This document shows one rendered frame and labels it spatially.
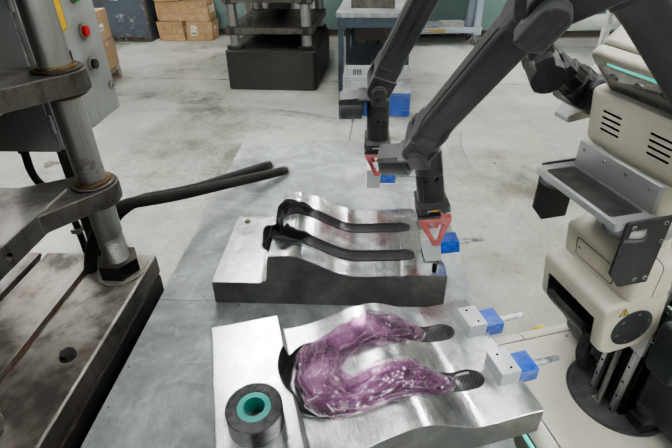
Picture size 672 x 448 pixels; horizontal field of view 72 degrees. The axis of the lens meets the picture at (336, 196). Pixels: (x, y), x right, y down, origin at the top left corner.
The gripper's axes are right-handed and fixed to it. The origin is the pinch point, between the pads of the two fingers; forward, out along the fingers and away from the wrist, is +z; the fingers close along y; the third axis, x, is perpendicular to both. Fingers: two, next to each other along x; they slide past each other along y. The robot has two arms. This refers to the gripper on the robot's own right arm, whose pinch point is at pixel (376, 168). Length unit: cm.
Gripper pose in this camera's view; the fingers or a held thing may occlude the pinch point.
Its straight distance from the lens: 125.5
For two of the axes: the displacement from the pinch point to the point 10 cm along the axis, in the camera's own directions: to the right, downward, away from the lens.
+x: 10.0, 0.0, -0.5
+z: 0.2, 8.6, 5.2
